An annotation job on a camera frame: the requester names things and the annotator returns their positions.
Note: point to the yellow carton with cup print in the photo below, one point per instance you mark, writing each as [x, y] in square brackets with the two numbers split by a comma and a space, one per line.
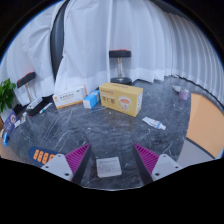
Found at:
[120, 98]

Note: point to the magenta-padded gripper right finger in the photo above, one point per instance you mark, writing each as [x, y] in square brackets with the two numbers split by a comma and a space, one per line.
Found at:
[146, 158]

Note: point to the white curtain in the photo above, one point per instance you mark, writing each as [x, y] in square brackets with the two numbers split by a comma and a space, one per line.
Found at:
[30, 50]
[140, 36]

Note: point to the small purple cup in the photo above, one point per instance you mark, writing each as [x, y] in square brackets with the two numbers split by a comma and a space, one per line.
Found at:
[184, 94]

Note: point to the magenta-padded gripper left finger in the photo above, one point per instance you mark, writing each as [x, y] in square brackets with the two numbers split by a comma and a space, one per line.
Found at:
[76, 157]

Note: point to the small clear box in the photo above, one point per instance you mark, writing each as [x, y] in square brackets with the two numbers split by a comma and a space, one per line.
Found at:
[24, 117]

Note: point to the white and orange carton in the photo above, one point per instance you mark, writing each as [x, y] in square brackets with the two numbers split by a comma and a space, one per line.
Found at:
[69, 97]

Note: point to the green potted plant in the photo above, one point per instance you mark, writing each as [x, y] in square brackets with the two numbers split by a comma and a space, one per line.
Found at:
[6, 93]

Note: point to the purple box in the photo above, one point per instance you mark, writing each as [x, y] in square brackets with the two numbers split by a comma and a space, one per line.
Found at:
[10, 122]

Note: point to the flat blue and white box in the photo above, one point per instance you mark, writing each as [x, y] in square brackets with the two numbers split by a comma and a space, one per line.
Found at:
[34, 103]

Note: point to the white ointment tube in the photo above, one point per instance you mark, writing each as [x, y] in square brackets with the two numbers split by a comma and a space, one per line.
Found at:
[153, 123]

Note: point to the white tube with green cap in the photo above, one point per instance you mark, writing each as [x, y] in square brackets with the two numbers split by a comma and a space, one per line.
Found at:
[45, 108]

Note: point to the blue power strip orange sockets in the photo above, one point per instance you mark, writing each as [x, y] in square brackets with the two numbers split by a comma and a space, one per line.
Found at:
[41, 155]

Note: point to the small blue and white box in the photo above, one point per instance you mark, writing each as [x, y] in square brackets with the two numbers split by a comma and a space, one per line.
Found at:
[91, 100]

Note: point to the bar stool red-black seat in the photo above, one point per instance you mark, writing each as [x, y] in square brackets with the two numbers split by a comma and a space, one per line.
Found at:
[120, 54]
[26, 79]

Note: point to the small white flat pack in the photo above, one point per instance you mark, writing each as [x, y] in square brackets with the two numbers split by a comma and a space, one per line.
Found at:
[17, 124]

